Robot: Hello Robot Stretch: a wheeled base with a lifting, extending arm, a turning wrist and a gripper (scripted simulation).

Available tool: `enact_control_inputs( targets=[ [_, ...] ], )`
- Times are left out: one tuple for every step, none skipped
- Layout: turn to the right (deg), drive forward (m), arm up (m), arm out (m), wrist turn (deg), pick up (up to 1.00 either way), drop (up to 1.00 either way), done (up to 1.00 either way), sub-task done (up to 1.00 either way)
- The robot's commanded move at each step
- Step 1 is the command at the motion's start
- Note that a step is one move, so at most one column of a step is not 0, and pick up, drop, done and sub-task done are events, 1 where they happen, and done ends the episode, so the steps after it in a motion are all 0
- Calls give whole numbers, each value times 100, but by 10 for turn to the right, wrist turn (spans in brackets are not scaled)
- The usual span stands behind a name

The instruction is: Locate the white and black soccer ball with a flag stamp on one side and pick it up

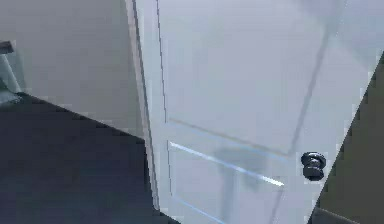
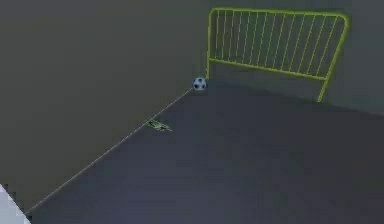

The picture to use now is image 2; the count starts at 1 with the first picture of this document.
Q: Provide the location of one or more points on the white and black soccer ball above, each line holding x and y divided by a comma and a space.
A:
199, 83

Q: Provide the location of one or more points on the small green flat object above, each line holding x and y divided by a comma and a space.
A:
159, 125

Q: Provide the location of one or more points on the yellow metal bed frame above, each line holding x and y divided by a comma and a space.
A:
266, 67

